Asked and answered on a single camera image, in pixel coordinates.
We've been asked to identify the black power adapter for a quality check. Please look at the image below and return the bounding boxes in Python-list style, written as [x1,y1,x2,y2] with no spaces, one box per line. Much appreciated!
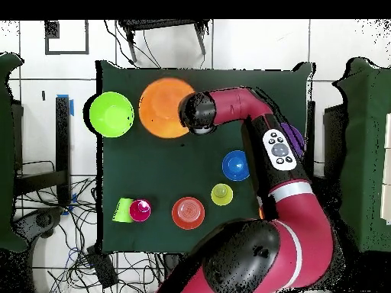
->
[86,245,119,289]

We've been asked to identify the large orange bowl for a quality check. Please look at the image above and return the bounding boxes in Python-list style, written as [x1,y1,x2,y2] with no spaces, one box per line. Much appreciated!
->
[137,77,196,139]

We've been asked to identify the blue tape strip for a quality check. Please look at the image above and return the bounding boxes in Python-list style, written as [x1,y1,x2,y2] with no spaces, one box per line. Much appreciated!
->
[57,93,75,117]

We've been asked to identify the small orange-red bowl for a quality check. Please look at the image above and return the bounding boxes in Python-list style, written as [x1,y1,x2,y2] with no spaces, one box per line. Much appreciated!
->
[171,195,206,230]

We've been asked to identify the green cloth side table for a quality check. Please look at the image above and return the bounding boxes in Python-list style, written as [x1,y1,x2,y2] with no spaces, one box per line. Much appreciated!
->
[332,57,391,254]
[0,52,29,253]

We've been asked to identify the blue bowl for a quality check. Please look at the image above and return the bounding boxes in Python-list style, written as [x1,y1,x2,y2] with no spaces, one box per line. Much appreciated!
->
[221,150,250,182]

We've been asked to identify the dark green tablecloth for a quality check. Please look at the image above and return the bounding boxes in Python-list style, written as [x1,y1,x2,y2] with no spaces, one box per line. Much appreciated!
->
[95,60,314,255]

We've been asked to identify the purple bowl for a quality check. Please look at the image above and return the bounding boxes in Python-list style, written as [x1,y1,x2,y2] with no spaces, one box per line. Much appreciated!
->
[280,122,305,158]

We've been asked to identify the yellow cup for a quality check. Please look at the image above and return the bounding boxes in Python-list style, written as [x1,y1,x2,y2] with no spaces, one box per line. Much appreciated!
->
[210,182,234,207]

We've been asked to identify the black chair with legs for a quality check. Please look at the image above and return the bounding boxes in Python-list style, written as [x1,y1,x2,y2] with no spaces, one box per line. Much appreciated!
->
[117,18,213,63]

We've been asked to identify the red cup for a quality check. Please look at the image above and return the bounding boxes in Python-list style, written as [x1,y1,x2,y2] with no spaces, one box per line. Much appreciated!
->
[128,198,152,223]

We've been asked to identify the black metal frame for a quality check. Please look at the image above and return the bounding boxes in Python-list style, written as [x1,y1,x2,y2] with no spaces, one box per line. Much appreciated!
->
[13,96,72,207]
[305,100,316,181]

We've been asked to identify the green bowl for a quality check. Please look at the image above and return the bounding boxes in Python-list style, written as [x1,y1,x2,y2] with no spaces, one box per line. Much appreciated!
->
[89,91,135,139]

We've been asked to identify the green cup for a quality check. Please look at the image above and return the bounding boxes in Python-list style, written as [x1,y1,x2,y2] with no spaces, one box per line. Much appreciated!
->
[111,208,133,223]
[115,197,134,212]

